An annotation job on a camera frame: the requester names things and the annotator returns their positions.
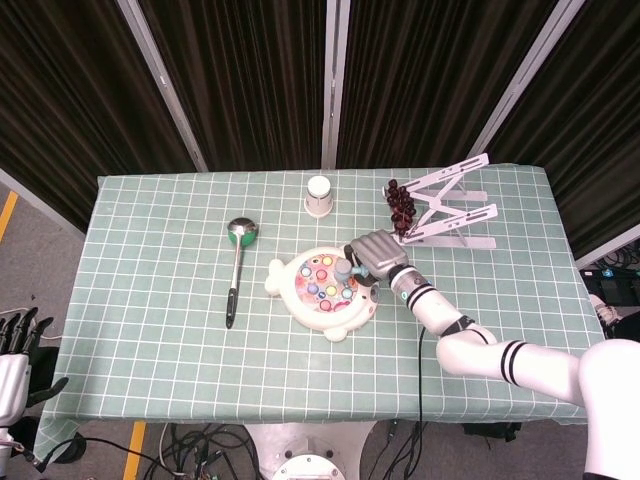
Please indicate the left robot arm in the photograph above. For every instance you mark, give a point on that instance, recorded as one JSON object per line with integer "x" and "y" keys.
{"x": 4, "y": 450}

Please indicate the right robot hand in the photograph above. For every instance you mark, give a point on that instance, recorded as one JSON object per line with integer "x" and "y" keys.
{"x": 378, "y": 252}

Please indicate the dark pleated curtain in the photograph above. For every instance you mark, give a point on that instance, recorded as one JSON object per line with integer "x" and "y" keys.
{"x": 250, "y": 75}

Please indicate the white upside-down paper cup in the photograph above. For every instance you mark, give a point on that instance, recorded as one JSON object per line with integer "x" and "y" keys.
{"x": 319, "y": 196}

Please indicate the green checked tablecloth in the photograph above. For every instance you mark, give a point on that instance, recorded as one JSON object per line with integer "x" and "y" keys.
{"x": 200, "y": 360}

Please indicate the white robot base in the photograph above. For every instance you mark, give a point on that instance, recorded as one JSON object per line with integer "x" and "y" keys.
{"x": 310, "y": 450}

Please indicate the dark red grape bunch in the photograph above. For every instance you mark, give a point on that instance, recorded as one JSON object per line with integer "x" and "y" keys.
{"x": 401, "y": 207}

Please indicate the black power strip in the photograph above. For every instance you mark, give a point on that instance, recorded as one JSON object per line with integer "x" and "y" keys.
{"x": 492, "y": 430}

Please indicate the fish-shaped toy game board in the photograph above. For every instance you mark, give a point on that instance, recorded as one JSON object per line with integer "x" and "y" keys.
{"x": 320, "y": 295}

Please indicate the white folding laptop stand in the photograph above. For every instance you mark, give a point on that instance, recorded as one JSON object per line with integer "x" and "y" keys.
{"x": 445, "y": 210}

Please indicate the grey metal partition post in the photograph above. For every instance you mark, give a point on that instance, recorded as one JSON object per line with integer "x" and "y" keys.
{"x": 334, "y": 82}
{"x": 167, "y": 82}
{"x": 525, "y": 80}

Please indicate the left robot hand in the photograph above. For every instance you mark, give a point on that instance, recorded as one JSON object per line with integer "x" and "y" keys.
{"x": 12, "y": 370}

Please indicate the blue toy hammer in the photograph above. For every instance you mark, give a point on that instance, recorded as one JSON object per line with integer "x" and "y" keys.
{"x": 346, "y": 271}

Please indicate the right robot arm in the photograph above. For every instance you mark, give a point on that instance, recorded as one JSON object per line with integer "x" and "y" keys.
{"x": 500, "y": 350}

